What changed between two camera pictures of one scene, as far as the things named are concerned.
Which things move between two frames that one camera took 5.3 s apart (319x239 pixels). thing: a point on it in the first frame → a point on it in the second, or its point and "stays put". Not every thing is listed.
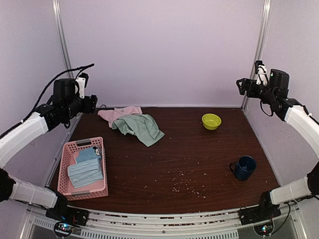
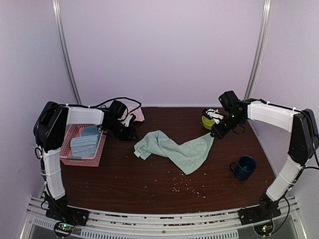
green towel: (142, 125) → (188, 156)
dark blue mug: (244, 167) stays put
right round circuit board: (264, 229) stays put
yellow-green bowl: (211, 121) stays put
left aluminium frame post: (57, 9) stays put
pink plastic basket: (82, 172) → (73, 131)
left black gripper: (89, 106) → (129, 136)
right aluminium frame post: (261, 41) stays put
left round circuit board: (63, 229) stays put
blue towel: (85, 173) → (84, 146)
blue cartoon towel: (88, 154) → (89, 131)
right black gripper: (246, 81) → (220, 132)
